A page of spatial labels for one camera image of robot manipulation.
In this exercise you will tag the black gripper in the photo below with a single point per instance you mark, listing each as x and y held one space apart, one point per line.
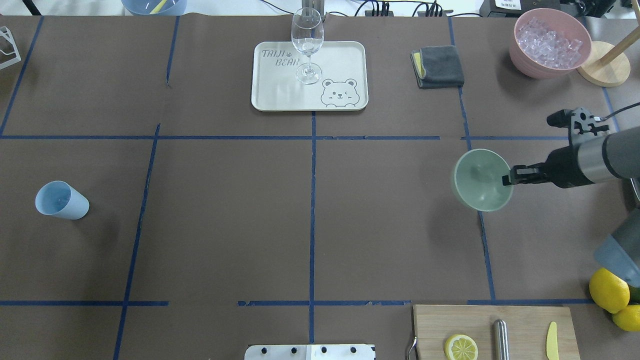
562 167

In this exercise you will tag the green bowl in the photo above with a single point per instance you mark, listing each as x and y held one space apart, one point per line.
477 180

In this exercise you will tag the light blue cup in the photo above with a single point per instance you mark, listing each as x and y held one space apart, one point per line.
60 200

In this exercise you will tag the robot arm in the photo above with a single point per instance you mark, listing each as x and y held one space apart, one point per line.
603 159

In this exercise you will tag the pink bowl with ice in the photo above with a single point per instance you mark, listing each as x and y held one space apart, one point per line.
547 43

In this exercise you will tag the blue bowl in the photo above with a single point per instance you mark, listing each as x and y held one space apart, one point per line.
143 7

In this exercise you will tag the wooden stand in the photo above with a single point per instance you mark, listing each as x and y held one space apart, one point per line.
607 64

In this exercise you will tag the yellow lemon front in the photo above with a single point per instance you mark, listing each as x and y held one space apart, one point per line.
608 291

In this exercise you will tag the yellow lemon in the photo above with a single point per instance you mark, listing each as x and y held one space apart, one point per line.
608 291
628 319

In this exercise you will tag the green avocado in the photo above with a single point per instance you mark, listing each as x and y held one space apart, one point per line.
634 294

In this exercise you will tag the wooden cutting board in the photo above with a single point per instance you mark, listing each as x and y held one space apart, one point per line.
527 328

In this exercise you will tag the steel muddler black cap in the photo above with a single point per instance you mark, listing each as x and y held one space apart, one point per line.
501 341

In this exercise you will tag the yellow lemon back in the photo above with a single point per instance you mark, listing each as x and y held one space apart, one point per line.
628 319

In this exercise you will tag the yellow plastic knife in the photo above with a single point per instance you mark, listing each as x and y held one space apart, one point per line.
551 342

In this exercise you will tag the half lemon slice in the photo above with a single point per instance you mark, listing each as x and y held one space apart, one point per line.
460 347

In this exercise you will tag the cream bear tray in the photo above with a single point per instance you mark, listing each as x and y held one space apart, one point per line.
342 87

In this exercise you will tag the clear wine glass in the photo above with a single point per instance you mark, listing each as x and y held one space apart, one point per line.
307 36

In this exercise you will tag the yellow plastic fork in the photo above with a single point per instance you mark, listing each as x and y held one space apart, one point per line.
158 7

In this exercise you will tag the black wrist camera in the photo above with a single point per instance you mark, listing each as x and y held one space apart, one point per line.
581 125

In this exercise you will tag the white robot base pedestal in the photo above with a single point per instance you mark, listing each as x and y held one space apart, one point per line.
358 351

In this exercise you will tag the white wire cup rack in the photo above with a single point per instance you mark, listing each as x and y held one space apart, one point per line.
9 52

